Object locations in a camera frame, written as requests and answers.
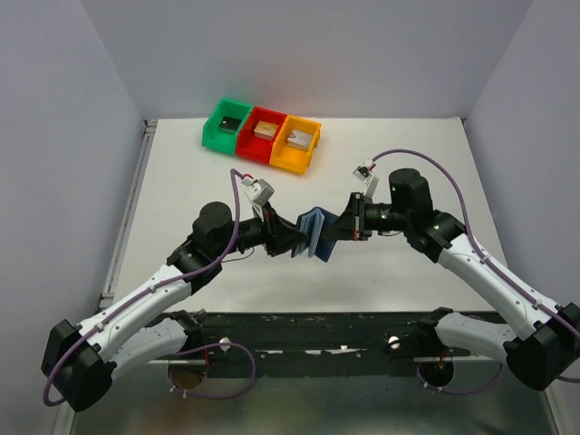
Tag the yellow plastic bin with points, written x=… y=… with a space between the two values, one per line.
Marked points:
x=291 y=159

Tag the red plastic bin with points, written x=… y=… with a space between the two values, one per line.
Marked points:
x=250 y=147

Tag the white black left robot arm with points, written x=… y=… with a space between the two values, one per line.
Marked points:
x=80 y=359

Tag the metal block in red bin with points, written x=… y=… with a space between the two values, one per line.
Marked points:
x=265 y=130

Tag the metal block in green bin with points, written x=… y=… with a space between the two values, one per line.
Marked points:
x=229 y=125

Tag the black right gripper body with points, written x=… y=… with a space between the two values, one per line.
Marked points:
x=357 y=217

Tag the green plastic bin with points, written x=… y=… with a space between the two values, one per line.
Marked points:
x=216 y=140

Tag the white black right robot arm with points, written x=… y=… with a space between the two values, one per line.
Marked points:
x=539 y=338

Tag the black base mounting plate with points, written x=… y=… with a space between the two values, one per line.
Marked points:
x=233 y=345

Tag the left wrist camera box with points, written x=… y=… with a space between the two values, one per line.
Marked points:
x=258 y=192

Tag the navy blue card holder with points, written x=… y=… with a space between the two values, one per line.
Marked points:
x=313 y=223

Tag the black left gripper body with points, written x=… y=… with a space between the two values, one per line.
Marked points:
x=272 y=232

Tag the aluminium rail frame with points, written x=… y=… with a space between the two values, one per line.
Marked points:
x=98 y=159

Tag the metal block in yellow bin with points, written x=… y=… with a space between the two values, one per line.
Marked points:
x=299 y=139

